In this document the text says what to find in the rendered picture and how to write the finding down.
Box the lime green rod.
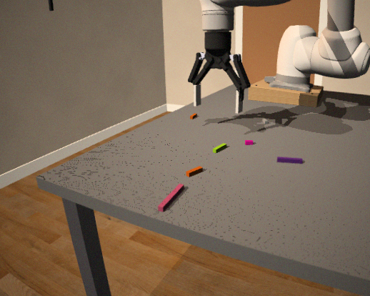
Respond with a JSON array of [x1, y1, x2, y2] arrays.
[[213, 143, 226, 153]]

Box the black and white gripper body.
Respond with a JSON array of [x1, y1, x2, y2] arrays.
[[204, 32, 231, 69]]

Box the purple rod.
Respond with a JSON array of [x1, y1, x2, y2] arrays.
[[277, 157, 303, 164]]

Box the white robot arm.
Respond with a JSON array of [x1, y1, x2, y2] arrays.
[[199, 0, 370, 92]]

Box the pink rod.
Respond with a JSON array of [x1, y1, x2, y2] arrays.
[[158, 184, 184, 212]]

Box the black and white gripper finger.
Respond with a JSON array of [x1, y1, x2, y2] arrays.
[[216, 54, 251, 114], [188, 52, 214, 107]]

